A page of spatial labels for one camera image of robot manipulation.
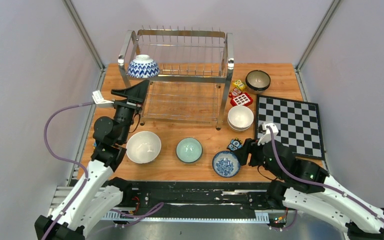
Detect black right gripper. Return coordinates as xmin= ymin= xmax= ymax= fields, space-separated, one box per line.
xmin=232 ymin=134 xmax=285 ymax=180

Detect red calculator toy block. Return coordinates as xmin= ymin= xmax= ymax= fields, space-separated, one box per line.
xmin=230 ymin=92 xmax=254 ymax=107

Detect steel two-tier dish rack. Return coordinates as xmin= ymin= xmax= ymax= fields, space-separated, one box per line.
xmin=117 ymin=27 xmax=235 ymax=130

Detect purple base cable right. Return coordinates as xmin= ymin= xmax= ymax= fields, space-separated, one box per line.
xmin=267 ymin=211 xmax=300 ymax=232

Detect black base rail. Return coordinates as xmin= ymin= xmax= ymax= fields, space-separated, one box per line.
xmin=80 ymin=181 xmax=306 ymax=229

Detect red owl toy block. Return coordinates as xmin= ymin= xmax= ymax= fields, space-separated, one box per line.
xmin=228 ymin=87 xmax=242 ymax=98

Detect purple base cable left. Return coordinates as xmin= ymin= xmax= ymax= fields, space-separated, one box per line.
xmin=109 ymin=202 xmax=165 ymax=229

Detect blue owl toy block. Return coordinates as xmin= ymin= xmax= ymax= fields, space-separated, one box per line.
xmin=226 ymin=138 xmax=243 ymax=151

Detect white blue floral bowl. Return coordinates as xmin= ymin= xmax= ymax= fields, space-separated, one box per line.
xmin=212 ymin=150 xmax=241 ymax=178

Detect pink brown bowl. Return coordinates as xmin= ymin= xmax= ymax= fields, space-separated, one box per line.
xmin=246 ymin=87 xmax=268 ymax=95

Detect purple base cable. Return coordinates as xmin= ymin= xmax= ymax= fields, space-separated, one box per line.
xmin=109 ymin=202 xmax=165 ymax=229
xmin=267 ymin=211 xmax=300 ymax=232

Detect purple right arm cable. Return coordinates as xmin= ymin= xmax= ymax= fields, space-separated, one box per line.
xmin=268 ymin=126 xmax=384 ymax=240

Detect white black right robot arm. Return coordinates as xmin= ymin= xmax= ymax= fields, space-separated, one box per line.
xmin=233 ymin=138 xmax=384 ymax=240

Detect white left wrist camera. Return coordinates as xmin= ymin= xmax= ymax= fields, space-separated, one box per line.
xmin=92 ymin=90 xmax=114 ymax=108

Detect yellow owl toy block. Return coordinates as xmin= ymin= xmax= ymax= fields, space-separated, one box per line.
xmin=232 ymin=79 xmax=246 ymax=92

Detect black white checkerboard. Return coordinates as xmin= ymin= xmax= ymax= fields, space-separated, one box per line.
xmin=254 ymin=95 xmax=326 ymax=161

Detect small celadon cup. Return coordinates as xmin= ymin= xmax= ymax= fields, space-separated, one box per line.
xmin=175 ymin=137 xmax=203 ymax=164

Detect dark blue floral bowl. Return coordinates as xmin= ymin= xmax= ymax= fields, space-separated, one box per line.
xmin=245 ymin=70 xmax=271 ymax=89

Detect cream bowl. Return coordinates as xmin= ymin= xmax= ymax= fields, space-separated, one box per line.
xmin=227 ymin=105 xmax=254 ymax=129
xmin=230 ymin=126 xmax=250 ymax=133

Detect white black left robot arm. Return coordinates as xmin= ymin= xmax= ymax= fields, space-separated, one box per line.
xmin=34 ymin=79 xmax=150 ymax=240

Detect blue white patterned bowl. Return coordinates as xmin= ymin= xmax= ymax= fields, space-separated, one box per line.
xmin=127 ymin=54 xmax=160 ymax=79

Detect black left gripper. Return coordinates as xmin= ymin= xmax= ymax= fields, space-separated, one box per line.
xmin=110 ymin=80 xmax=149 ymax=144

